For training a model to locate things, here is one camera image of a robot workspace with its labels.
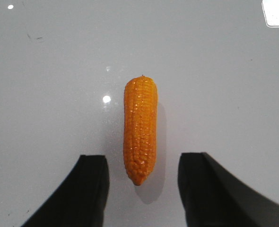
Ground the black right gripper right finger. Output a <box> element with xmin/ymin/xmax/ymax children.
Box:
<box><xmin>178</xmin><ymin>152</ymin><xmax>279</xmax><ymax>227</ymax></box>

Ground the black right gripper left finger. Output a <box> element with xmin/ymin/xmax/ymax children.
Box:
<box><xmin>23</xmin><ymin>155</ymin><xmax>109</xmax><ymax>227</ymax></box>

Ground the orange toy corn cob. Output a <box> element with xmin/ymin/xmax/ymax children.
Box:
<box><xmin>123</xmin><ymin>75</ymin><xmax>158</xmax><ymax>186</ymax></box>

